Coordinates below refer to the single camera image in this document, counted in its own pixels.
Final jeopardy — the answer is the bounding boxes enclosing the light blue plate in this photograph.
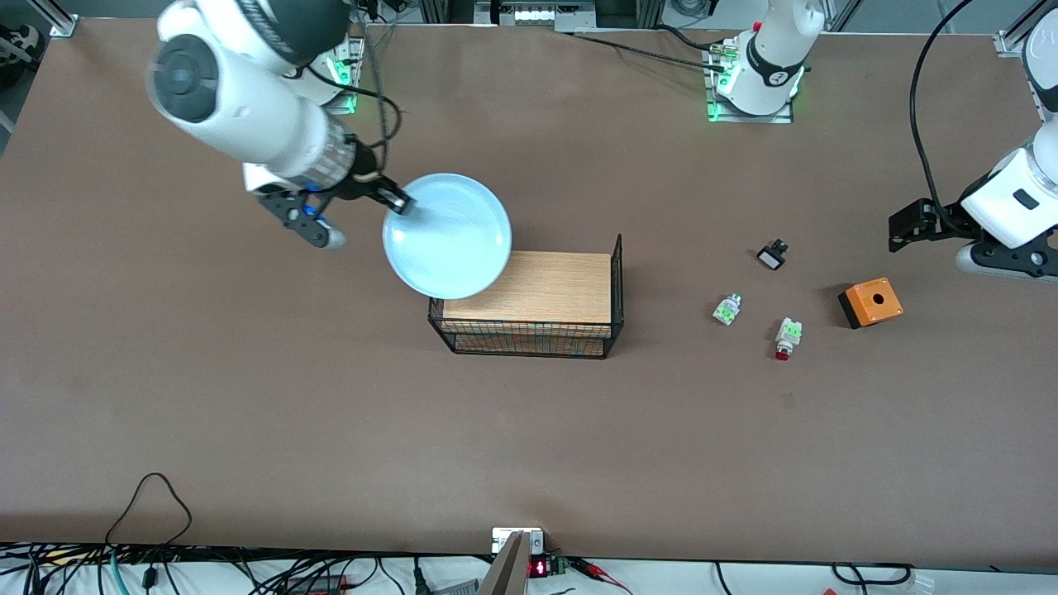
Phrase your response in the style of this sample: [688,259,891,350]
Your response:
[382,173,513,300]

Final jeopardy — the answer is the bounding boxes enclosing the red push button switch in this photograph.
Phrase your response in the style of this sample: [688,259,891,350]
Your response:
[774,317,803,361]

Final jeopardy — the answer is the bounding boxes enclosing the black power adapter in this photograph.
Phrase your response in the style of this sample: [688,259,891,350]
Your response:
[285,574,350,595]

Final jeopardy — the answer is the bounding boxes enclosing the red black clip leads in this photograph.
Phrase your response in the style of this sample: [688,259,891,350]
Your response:
[569,557,636,595]

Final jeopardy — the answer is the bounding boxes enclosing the orange button enclosure box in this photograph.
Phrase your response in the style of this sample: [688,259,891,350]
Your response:
[838,278,904,330]

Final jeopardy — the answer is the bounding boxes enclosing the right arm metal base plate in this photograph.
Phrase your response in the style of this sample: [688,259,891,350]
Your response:
[326,29,366,115]

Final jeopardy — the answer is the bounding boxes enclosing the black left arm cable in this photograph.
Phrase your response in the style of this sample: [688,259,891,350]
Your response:
[908,0,973,226]

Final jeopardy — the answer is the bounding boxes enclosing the black wire rack wooden shelf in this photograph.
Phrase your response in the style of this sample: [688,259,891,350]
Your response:
[427,234,625,359]

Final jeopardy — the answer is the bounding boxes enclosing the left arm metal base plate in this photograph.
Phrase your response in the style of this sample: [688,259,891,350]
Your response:
[705,37,796,125]

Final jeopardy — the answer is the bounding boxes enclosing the black cable across table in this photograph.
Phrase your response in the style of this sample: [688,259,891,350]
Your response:
[569,31,728,72]

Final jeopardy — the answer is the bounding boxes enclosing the thin black looped cable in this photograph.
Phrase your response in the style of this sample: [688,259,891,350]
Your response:
[104,472,193,548]

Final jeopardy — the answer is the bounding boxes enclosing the black coiled cable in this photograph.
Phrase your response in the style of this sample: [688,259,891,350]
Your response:
[830,561,915,588]

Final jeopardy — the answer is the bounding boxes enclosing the grey metal camera bracket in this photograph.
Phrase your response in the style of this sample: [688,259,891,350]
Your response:
[477,527,546,595]

